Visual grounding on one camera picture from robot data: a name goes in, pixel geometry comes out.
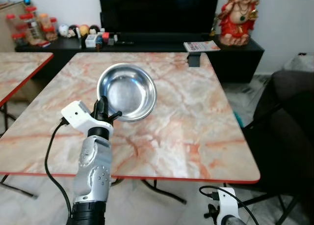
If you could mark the shiny steel bowl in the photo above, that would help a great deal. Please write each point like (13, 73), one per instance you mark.
(128, 90)

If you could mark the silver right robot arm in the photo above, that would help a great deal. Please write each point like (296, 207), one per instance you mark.
(236, 220)

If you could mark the small white box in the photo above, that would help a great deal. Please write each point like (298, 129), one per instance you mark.
(91, 41)

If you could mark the marble table with red edge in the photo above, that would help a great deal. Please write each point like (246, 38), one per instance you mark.
(19, 68)
(186, 117)

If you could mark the yellow round figurine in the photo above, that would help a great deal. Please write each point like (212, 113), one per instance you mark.
(84, 30)

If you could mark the white round figurine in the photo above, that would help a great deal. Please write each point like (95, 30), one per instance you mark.
(64, 31)

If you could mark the small jar with red lid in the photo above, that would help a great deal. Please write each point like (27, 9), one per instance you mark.
(51, 33)
(12, 24)
(19, 40)

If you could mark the black table clamp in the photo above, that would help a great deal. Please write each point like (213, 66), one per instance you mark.
(194, 59)

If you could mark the jar with orange lid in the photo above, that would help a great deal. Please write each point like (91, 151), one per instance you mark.
(45, 22)

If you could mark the teal object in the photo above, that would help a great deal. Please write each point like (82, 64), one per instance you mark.
(238, 120)

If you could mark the tall jar with red lid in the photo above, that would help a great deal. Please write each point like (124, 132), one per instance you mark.
(32, 26)

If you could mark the black flat screen television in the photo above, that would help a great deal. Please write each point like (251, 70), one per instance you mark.
(157, 11)

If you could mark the black chair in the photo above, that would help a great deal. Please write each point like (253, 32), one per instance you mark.
(284, 131)

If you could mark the printed magazine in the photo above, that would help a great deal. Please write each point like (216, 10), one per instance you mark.
(202, 45)

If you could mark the black television console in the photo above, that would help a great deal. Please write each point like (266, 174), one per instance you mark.
(230, 63)

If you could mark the red laughing Buddha statue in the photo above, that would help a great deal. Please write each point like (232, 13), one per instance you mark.
(238, 21)

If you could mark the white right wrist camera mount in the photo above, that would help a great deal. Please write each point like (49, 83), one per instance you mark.
(228, 203)

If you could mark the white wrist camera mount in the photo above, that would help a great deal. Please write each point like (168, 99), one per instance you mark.
(228, 203)
(78, 114)

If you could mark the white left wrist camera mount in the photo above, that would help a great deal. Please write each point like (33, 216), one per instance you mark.
(78, 114)

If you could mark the dark metal table frame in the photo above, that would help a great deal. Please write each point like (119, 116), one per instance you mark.
(167, 193)

